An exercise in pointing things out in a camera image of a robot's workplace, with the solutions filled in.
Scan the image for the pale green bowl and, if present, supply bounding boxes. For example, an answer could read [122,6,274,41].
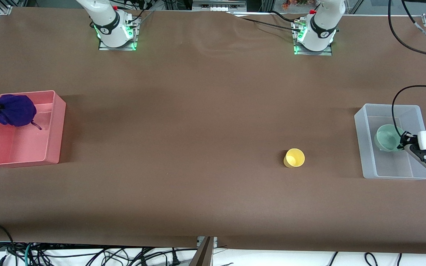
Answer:
[375,124,405,152]

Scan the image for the purple cloth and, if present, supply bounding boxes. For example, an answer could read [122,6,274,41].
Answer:
[0,94,43,130]

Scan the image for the yellow cup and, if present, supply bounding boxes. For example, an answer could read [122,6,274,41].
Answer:
[283,148,305,168]

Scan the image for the clear plastic bin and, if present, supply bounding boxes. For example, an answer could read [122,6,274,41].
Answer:
[354,103,426,180]

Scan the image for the pink plastic bin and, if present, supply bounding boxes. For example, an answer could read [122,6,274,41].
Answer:
[0,90,67,167]

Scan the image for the colourful background items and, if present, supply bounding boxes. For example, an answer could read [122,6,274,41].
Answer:
[281,0,317,10]

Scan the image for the brown table cover sheet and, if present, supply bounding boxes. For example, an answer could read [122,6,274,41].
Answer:
[0,7,426,255]

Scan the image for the white power strip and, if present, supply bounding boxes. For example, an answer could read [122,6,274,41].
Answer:
[192,0,247,12]

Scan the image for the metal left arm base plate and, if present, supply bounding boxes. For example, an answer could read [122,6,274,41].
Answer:
[294,20,332,56]

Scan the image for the teal floor cable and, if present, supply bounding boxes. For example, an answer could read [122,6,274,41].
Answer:
[23,243,33,266]

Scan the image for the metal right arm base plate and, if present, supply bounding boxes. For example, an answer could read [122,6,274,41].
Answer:
[98,17,138,51]

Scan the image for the black right base cable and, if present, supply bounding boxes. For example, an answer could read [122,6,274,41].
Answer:
[126,0,155,26]

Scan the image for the short black base cable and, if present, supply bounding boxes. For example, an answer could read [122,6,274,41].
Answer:
[270,10,303,24]

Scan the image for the long black base cable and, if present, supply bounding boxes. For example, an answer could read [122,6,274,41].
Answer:
[228,11,304,34]

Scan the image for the thin black floor cable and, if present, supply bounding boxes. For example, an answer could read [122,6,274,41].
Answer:
[32,247,199,266]

